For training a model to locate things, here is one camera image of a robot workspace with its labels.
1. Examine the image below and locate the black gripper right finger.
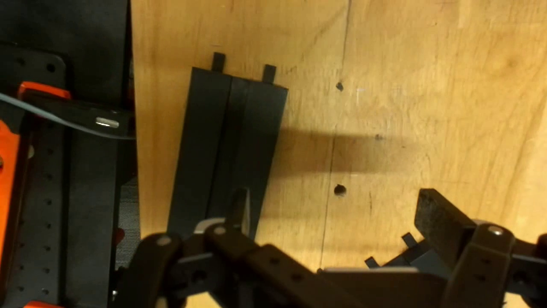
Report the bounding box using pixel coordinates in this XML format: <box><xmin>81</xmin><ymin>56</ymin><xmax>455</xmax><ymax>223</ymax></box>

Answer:
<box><xmin>414</xmin><ymin>186</ymin><xmax>547</xmax><ymax>308</ymax></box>

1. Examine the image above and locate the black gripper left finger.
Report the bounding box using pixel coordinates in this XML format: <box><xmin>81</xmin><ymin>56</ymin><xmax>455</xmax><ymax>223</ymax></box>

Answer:
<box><xmin>122</xmin><ymin>186</ymin><xmax>366</xmax><ymax>308</ymax></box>

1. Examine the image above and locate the orange clamp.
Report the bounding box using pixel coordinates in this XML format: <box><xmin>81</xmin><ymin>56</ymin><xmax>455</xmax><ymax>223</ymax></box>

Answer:
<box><xmin>0</xmin><ymin>78</ymin><xmax>74</xmax><ymax>308</ymax></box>

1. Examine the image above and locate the thin grey cable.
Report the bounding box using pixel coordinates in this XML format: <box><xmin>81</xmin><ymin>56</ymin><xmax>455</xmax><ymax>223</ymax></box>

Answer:
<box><xmin>0</xmin><ymin>90</ymin><xmax>139</xmax><ymax>141</ymax></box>

